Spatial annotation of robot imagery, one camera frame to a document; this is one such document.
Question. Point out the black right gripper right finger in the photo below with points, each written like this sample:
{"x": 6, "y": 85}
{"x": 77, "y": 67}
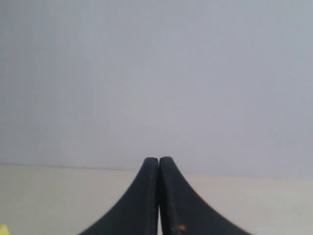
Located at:
{"x": 183, "y": 211}

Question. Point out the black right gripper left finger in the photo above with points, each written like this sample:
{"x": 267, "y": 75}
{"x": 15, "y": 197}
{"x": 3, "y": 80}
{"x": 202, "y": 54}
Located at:
{"x": 136, "y": 212}

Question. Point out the yellow cube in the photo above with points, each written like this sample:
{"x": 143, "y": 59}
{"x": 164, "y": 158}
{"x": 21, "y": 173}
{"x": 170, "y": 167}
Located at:
{"x": 4, "y": 229}

